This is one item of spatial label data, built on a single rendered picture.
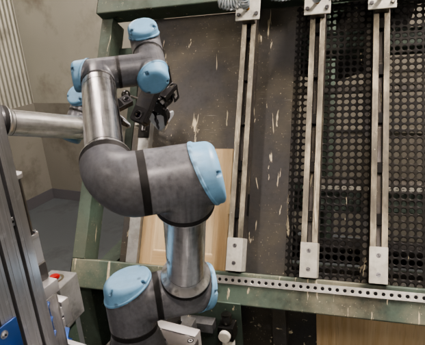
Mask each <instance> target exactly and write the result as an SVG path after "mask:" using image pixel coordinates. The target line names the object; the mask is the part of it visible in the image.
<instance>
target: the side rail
mask: <svg viewBox="0 0 425 345"><path fill-rule="evenodd" d="M123 35H124V29H123V28H122V27H121V26H120V25H119V24H118V23H117V22H116V21H115V20H114V19H113V18H109V19H103V20H102V23H101V34H100V40H99V50H98V56H97V58H104V57H111V56H117V55H119V52H120V49H121V48H122V46H123ZM102 219H103V206H102V205H101V204H100V203H99V202H97V201H96V200H95V199H94V198H93V197H92V195H91V194H90V193H89V191H88V190H87V189H86V187H85V185H84V184H83V181H82V183H81V194H80V200H79V210H78V216H77V226H76V232H75V243H74V249H73V258H79V259H98V254H99V243H100V237H101V225H102Z"/></svg>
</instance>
